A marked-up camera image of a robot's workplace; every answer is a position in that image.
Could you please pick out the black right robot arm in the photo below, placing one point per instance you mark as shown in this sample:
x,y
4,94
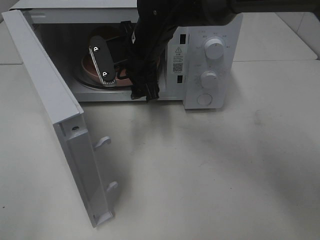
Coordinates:
x,y
158,20

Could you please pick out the white warning label sticker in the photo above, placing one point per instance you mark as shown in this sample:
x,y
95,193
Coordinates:
x,y
178,56

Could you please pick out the white upper power knob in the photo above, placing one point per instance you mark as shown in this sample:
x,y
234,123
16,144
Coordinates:
x,y
214,48

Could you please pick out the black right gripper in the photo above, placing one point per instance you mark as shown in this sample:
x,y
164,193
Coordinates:
x,y
138,49

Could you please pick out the glass microwave turntable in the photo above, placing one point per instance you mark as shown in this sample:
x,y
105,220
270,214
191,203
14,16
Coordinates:
x,y
118,84

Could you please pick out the white timer knob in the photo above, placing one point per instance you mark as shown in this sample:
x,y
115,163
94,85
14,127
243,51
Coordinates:
x,y
208,79

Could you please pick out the burger with lettuce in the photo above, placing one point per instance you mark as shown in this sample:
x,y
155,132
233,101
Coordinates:
x,y
106,32

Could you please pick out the white microwave oven body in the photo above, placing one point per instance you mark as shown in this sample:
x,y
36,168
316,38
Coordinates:
x,y
63,28

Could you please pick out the pink round plate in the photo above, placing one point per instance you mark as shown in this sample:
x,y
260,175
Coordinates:
x,y
90,70

